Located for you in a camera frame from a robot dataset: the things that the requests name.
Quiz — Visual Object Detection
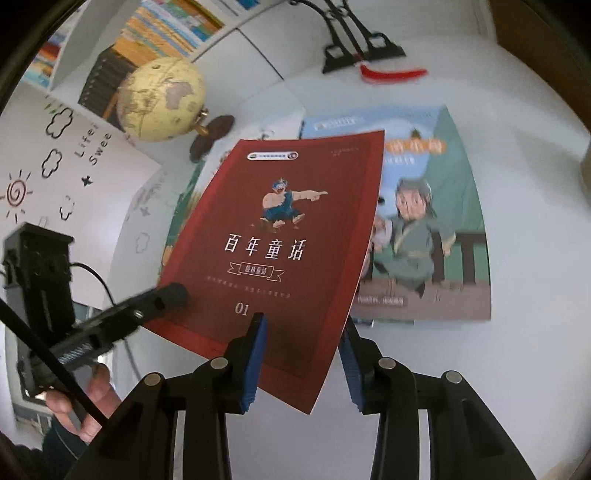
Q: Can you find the black book set row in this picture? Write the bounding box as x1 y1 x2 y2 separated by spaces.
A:
78 47 135 131

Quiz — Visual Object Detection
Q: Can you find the yellow desk globe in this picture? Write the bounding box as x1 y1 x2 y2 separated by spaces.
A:
116 57 235 162

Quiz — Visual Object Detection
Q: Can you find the person left hand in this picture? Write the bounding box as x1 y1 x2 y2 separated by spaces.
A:
44 362 122 445

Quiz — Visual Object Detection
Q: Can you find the white rabbit cover book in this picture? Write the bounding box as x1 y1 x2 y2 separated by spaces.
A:
159 159 206 275

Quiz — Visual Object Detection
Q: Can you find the Tang poetry blue book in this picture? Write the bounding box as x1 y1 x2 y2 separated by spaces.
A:
301 105 492 321

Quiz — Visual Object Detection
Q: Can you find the red tassel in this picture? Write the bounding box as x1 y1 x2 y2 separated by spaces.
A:
359 64 429 84

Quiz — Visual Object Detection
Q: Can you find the red fairy tale book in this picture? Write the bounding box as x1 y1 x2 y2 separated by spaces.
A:
148 131 385 413

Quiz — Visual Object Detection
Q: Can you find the white bookshelf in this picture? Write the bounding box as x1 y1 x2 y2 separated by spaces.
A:
22 0 279 127

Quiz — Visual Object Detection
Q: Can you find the embroidered round fan on stand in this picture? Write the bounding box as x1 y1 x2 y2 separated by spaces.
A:
288 0 406 74

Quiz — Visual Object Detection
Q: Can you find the yellow orange book row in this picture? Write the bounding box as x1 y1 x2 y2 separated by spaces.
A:
112 0 224 66

